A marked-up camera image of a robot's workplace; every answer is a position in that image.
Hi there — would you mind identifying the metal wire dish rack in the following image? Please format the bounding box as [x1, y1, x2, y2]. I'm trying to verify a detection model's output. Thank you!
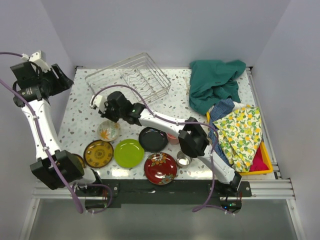
[85, 52, 171, 104]

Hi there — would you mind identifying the black plate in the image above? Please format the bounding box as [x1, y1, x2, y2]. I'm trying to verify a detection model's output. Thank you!
[138, 127, 169, 153]

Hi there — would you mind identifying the pink plastic cup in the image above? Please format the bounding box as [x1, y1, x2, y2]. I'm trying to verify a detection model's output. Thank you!
[166, 133, 179, 145]

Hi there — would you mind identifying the steel cup beige sleeve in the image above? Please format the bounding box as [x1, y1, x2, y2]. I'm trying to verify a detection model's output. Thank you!
[176, 150, 193, 168]

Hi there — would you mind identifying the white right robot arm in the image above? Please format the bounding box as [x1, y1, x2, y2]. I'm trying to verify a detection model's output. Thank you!
[90, 91, 242, 197]

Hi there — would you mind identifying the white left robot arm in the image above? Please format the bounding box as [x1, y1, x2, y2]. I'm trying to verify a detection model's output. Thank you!
[10, 61, 104, 196]

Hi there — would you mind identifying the white floral bowl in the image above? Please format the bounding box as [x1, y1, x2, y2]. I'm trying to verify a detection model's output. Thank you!
[97, 120, 121, 142]

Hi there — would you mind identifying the lime green plate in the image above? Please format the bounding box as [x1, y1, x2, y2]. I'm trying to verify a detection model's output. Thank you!
[114, 139, 145, 169]

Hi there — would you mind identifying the yellow patterned plate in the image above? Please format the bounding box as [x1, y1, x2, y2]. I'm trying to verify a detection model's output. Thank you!
[73, 153, 86, 169]
[83, 140, 114, 169]

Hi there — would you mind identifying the red floral plate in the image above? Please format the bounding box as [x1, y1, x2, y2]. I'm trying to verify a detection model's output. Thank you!
[144, 152, 178, 186]

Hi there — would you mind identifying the teal green cloth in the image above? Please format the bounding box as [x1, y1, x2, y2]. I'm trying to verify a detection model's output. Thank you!
[189, 60, 246, 116]

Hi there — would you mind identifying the lemon print cloth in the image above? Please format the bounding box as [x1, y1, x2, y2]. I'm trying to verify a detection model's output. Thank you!
[212, 104, 263, 173]

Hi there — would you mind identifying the magenta cloth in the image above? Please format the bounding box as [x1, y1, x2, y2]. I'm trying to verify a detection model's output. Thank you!
[249, 146, 269, 172]

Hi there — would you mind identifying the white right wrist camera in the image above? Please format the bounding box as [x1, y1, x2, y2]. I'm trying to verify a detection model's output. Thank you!
[89, 95, 107, 112]

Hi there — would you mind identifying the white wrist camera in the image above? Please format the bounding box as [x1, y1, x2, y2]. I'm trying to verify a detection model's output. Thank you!
[20, 50, 51, 73]
[89, 95, 107, 112]

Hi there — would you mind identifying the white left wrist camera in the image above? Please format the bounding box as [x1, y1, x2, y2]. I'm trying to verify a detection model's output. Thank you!
[20, 50, 51, 73]

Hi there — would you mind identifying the white cord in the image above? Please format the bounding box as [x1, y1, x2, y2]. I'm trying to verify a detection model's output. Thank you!
[183, 76, 192, 97]

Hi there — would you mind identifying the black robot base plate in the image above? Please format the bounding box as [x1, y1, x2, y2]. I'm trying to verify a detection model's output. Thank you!
[74, 178, 252, 213]

